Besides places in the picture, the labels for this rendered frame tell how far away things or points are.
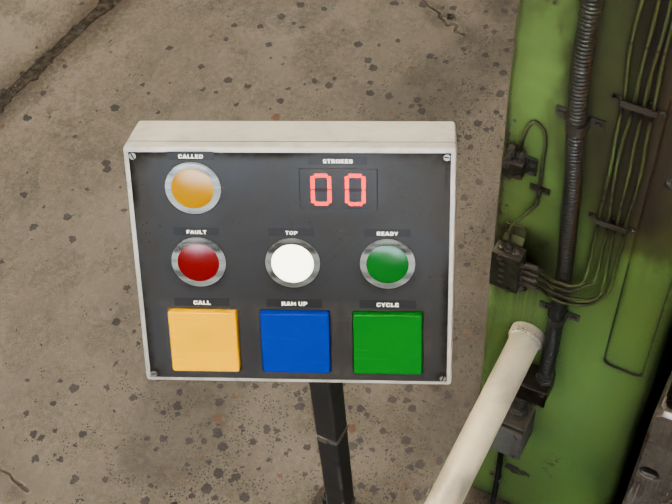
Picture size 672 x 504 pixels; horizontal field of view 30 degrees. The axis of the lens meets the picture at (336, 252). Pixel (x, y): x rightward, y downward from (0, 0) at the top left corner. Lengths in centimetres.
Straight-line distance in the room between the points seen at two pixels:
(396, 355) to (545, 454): 80
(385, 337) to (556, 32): 37
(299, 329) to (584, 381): 63
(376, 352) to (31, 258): 149
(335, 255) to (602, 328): 53
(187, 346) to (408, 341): 24
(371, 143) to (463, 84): 165
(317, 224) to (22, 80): 185
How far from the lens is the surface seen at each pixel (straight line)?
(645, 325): 170
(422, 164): 127
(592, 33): 130
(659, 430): 148
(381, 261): 131
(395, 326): 134
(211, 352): 138
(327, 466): 194
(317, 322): 135
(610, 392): 187
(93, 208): 279
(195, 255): 133
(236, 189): 129
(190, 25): 310
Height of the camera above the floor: 219
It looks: 56 degrees down
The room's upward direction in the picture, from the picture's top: 5 degrees counter-clockwise
